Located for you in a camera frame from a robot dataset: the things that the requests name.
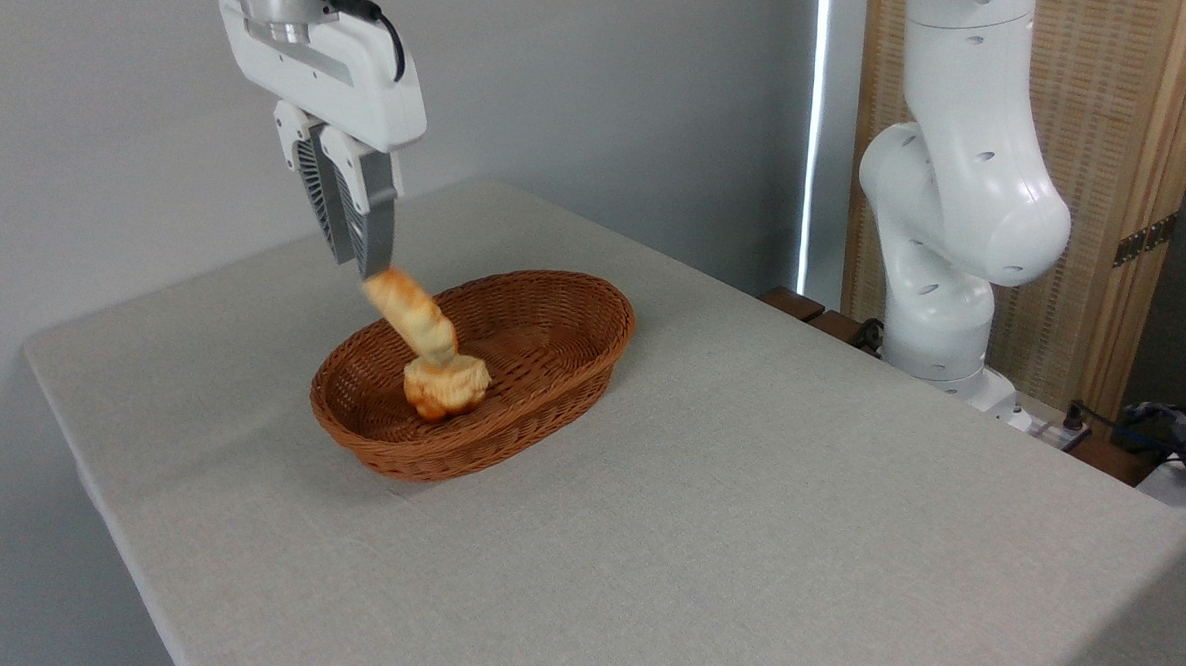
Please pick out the long orange croissant bread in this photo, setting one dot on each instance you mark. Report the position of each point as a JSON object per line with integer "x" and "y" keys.
{"x": 414, "y": 315}

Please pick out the vertical white light strip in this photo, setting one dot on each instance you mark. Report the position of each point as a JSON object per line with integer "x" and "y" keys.
{"x": 813, "y": 132}

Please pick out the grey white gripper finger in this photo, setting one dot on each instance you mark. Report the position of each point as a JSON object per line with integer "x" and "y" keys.
{"x": 310, "y": 171}
{"x": 373, "y": 213}

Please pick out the metal screen hinge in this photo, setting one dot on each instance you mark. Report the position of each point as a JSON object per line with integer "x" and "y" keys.
{"x": 1146, "y": 240}

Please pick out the wooden rattan folding screen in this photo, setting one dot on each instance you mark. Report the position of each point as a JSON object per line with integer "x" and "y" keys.
{"x": 1133, "y": 116}

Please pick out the white power strip with plug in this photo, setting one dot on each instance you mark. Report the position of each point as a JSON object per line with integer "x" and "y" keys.
{"x": 1054, "y": 431}

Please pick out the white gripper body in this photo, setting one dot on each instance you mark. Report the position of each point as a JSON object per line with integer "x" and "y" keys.
{"x": 363, "y": 93}

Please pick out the brown wicker oval basket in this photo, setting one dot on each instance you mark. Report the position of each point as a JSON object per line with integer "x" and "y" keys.
{"x": 551, "y": 371}

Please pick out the grey tablecloth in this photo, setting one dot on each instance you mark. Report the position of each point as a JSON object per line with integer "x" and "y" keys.
{"x": 744, "y": 540}

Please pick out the small round pale bread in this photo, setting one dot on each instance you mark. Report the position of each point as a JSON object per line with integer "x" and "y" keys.
{"x": 445, "y": 392}

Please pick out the dark brown wooden board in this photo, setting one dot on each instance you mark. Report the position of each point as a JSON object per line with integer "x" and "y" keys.
{"x": 804, "y": 307}

